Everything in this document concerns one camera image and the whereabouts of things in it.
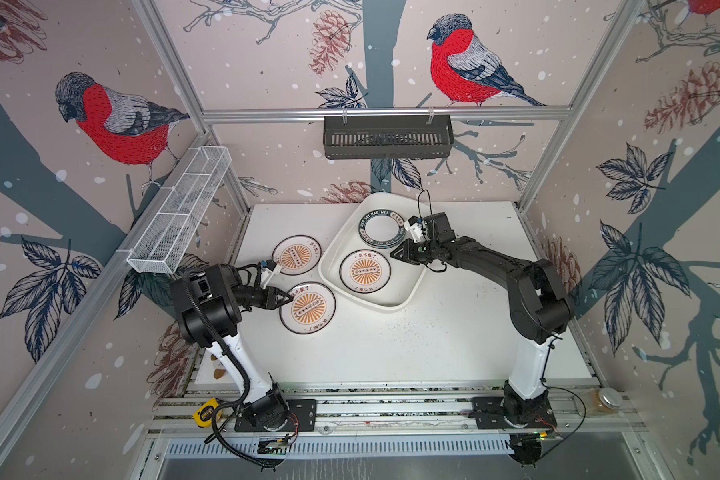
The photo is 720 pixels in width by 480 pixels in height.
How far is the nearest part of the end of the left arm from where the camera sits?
849 millimetres

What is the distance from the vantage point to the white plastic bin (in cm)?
89

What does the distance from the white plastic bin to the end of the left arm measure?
0.15m

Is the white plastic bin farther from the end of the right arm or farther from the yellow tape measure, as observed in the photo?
the yellow tape measure
